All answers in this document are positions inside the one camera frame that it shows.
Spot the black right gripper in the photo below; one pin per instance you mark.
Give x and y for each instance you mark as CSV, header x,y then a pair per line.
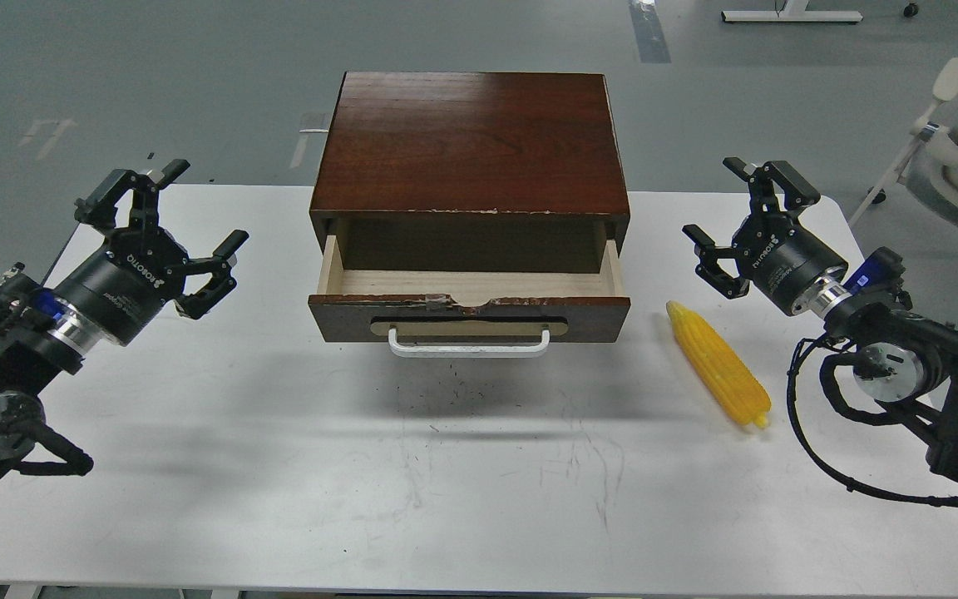
x,y
771,248

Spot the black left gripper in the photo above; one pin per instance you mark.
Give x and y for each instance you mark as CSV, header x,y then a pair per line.
x,y
124,284

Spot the yellow corn cob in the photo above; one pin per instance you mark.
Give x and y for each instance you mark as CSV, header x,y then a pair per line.
x,y
723,373

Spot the wooden drawer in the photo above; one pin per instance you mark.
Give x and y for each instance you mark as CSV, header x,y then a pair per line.
x,y
357,306

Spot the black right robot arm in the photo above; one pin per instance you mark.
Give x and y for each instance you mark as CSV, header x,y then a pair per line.
x,y
885,364

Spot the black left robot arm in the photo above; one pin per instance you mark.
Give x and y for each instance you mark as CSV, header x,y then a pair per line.
x,y
40,338

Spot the dark wooden drawer cabinet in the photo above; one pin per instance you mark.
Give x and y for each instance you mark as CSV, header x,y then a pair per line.
x,y
473,170

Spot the white desk base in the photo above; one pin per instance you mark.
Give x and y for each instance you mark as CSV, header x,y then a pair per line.
x,y
791,12

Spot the white drawer handle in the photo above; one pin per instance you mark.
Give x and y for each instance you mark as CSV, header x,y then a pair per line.
x,y
468,351

